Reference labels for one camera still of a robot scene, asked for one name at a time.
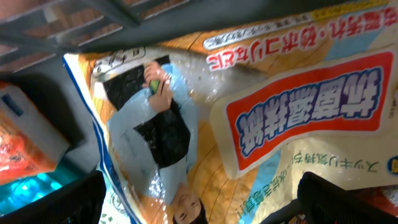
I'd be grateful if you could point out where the teal mouthwash bottle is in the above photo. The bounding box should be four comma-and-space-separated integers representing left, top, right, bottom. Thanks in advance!
1, 162, 84, 216

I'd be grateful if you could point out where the grey plastic mesh basket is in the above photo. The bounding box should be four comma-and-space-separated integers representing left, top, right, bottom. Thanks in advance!
1, 0, 335, 173

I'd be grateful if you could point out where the orange tissue pack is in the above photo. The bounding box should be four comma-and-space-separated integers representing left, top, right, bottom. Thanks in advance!
1, 82, 70, 185

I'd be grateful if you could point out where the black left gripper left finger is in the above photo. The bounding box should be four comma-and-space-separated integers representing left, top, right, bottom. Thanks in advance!
1, 170, 106, 224

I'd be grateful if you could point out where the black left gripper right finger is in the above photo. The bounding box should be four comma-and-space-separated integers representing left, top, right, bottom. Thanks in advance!
297, 172, 397, 224

